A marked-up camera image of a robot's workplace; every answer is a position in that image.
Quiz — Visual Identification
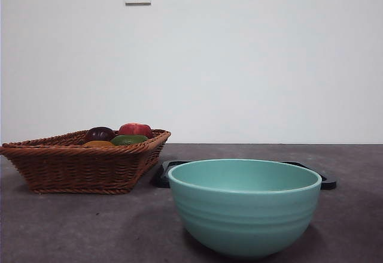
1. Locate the brown kiwi fruit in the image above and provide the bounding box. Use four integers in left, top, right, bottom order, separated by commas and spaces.
82, 140, 115, 148

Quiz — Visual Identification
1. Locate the teal ribbed bowl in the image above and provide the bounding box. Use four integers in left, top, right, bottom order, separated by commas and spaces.
168, 158, 323, 259

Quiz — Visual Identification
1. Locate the red apple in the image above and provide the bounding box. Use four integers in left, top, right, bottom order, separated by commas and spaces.
118, 122, 153, 139

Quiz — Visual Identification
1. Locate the dark teal rectangular tray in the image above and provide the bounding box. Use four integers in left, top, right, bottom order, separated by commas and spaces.
150, 160, 338, 190

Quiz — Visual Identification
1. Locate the green avocado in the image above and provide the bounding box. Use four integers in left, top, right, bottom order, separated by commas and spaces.
110, 134, 150, 146

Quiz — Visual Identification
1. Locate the dark purple fruit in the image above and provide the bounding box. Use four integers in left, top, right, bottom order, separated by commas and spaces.
84, 126, 116, 143

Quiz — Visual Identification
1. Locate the brown wicker basket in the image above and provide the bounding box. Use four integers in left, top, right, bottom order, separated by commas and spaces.
0, 128, 172, 194

